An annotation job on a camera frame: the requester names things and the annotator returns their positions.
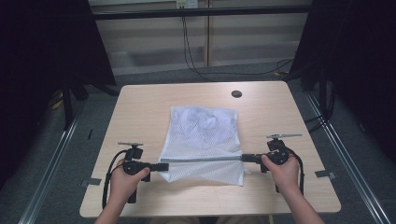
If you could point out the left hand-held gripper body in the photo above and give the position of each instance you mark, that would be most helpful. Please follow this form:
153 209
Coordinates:
134 165

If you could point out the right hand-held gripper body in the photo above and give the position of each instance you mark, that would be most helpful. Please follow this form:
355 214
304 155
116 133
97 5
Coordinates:
278 155

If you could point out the white mesh laundry bag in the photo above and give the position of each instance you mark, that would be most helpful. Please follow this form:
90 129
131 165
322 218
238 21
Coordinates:
202 143

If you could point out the person's right hand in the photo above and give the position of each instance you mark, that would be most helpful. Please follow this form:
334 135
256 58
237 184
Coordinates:
285 177

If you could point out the person's left hand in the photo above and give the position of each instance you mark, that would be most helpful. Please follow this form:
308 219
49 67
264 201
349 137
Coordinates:
123 185

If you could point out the grey tape strip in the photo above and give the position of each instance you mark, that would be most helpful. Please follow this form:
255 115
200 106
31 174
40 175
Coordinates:
91 182
325 174

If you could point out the small black floor item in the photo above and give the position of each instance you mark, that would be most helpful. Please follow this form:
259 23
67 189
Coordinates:
90 134

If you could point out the white garment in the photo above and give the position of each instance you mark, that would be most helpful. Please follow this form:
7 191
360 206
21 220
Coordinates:
205 119

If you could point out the black table grommet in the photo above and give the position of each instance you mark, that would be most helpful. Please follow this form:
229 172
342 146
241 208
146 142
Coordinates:
236 94

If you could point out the yellow plug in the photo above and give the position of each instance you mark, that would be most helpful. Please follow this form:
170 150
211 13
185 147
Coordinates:
280 73

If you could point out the yellow object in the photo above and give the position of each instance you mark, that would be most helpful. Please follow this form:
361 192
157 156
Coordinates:
57 101

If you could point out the black curtain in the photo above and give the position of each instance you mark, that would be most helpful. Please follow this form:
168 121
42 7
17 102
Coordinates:
37 62
358 46

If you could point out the black horizontal bar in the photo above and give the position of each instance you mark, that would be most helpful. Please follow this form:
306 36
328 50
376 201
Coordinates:
218 11

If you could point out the aluminium floor rail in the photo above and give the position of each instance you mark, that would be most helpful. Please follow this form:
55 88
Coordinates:
351 168
46 177

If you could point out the wooden wall post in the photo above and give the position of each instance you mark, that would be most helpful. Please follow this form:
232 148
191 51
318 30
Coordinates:
209 37

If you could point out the white wall outlet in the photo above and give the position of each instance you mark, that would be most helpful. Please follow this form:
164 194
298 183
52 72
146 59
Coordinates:
186 3

